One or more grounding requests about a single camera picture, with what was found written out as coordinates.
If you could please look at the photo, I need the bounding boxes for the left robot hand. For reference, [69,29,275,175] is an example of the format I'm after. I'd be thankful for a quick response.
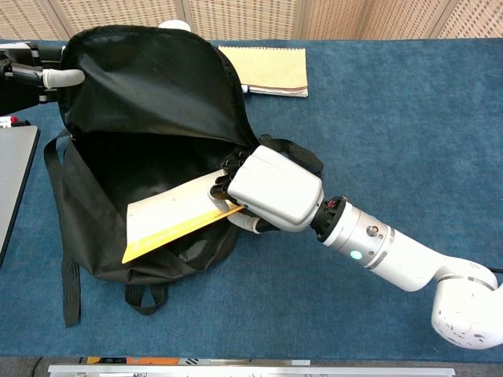
[0,42,86,117]

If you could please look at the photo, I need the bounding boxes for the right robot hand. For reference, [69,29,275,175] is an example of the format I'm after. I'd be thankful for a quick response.
[207,144,325,236]

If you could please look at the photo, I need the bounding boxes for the yellow and white book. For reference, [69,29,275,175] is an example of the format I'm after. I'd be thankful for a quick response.
[121,169,244,265]

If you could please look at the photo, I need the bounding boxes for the black fabric backpack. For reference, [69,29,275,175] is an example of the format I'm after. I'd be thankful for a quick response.
[42,24,325,328]

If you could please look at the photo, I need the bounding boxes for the blue felt table cloth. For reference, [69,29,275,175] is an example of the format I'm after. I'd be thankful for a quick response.
[0,38,503,363]

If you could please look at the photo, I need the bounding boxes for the grey laptop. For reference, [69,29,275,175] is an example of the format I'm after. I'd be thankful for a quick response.
[0,124,41,268]

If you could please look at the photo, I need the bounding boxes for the tan spiral notebook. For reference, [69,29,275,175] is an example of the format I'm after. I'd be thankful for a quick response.
[217,45,310,99]

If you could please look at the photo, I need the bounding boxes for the white paper cup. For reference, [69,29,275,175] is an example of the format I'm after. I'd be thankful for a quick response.
[158,19,193,32]

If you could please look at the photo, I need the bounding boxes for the woven folding screen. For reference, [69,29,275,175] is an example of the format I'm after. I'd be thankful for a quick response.
[0,0,503,42]

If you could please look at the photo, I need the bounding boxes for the orange black label strip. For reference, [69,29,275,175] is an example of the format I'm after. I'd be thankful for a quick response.
[80,356,311,366]

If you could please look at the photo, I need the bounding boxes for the aluminium rail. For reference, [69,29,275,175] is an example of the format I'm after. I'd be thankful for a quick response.
[47,364,457,377]

